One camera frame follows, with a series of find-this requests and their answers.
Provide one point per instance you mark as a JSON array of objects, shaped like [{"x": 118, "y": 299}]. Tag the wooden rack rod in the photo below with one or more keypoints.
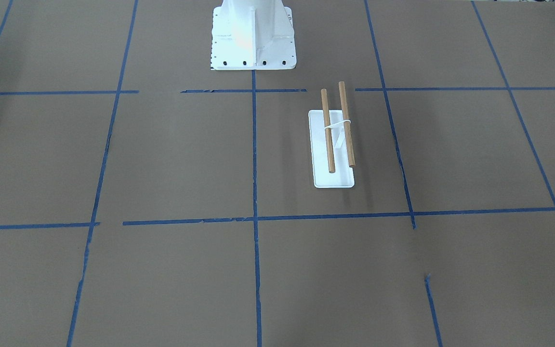
[
  {"x": 327, "y": 130},
  {"x": 347, "y": 125}
]

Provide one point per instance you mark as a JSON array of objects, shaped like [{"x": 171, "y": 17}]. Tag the rear wooden rack rod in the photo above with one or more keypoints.
[{"x": 347, "y": 125}]

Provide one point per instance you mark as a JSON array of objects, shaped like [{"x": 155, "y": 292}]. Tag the white towel rack base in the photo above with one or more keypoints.
[{"x": 343, "y": 176}]

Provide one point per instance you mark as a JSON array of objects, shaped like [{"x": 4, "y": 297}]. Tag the front wooden rack rod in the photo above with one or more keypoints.
[{"x": 327, "y": 130}]

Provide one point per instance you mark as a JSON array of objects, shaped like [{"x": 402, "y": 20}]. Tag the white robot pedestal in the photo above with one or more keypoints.
[{"x": 252, "y": 35}]

